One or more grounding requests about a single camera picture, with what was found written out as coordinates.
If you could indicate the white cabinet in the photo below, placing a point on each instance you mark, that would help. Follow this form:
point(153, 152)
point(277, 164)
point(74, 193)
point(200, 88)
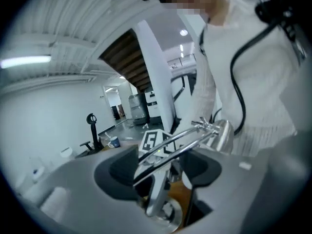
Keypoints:
point(153, 105)

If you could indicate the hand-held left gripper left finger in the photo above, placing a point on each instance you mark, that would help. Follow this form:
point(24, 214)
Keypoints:
point(73, 184)

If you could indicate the wooden staircase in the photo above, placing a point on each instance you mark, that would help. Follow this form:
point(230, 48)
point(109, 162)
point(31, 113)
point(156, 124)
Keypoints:
point(128, 57)

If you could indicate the black stair handrail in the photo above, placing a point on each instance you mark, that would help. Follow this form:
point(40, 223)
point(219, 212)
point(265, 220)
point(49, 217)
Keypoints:
point(181, 88)

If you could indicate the person's right forearm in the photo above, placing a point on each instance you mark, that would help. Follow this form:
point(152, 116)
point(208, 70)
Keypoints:
point(203, 86)

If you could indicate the blue and white mug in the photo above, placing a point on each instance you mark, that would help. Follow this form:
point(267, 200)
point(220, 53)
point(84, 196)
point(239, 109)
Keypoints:
point(114, 142)

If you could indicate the white pillar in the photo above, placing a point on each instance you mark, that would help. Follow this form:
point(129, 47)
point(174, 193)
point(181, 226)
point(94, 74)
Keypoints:
point(156, 77)

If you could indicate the person's white sweater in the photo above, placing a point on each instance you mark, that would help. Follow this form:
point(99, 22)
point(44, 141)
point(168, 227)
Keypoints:
point(263, 82)

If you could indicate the long ceiling tube light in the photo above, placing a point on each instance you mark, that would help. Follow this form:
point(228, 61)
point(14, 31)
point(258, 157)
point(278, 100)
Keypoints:
point(24, 62)

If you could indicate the round ceiling light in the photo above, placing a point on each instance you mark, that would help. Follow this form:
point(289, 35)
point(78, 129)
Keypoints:
point(183, 32)

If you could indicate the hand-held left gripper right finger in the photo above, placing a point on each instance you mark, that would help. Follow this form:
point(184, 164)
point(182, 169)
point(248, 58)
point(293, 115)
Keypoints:
point(239, 186)

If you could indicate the small white container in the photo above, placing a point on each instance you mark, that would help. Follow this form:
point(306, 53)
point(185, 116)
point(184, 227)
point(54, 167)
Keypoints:
point(65, 152)

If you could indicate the grey wrapped pallet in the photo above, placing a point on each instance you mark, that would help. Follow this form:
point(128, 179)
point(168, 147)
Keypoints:
point(138, 108)

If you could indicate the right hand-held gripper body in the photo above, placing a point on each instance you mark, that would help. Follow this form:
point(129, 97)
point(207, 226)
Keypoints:
point(149, 142)

